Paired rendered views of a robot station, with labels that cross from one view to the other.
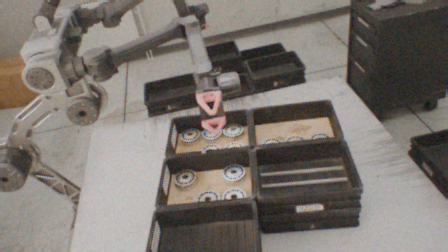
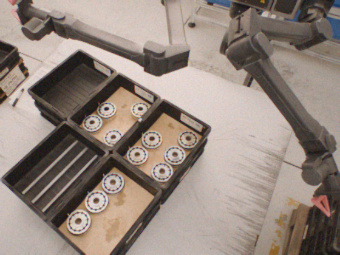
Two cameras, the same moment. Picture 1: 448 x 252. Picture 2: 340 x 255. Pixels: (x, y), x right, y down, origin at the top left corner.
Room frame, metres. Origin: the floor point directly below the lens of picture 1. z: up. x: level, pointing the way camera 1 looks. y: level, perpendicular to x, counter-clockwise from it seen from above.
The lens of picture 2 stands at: (1.78, -0.58, 2.15)
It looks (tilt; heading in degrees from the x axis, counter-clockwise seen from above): 57 degrees down; 122
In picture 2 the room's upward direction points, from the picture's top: 2 degrees counter-clockwise
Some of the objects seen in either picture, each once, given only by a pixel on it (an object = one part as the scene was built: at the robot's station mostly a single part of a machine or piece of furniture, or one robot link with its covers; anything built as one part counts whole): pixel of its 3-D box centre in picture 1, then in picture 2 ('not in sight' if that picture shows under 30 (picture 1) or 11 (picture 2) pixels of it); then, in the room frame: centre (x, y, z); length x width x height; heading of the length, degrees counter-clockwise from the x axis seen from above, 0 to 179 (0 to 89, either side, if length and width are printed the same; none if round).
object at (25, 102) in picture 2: not in sight; (37, 88); (0.56, 0.11, 0.70); 0.33 x 0.23 x 0.01; 93
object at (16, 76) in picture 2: not in sight; (12, 80); (0.08, 0.22, 0.41); 0.31 x 0.02 x 0.16; 93
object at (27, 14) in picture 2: (209, 100); (32, 12); (0.93, 0.02, 1.45); 0.07 x 0.07 x 0.10; 2
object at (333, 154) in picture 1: (303, 177); (59, 171); (1.12, -0.29, 0.87); 0.40 x 0.30 x 0.11; 83
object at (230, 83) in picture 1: (219, 82); (46, 28); (1.02, -0.02, 1.45); 0.12 x 0.11 x 0.09; 2
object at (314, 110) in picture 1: (293, 132); (107, 210); (1.42, -0.33, 0.87); 0.40 x 0.30 x 0.11; 83
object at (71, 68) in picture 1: (74, 67); not in sight; (1.32, 0.49, 1.45); 0.09 x 0.08 x 0.12; 3
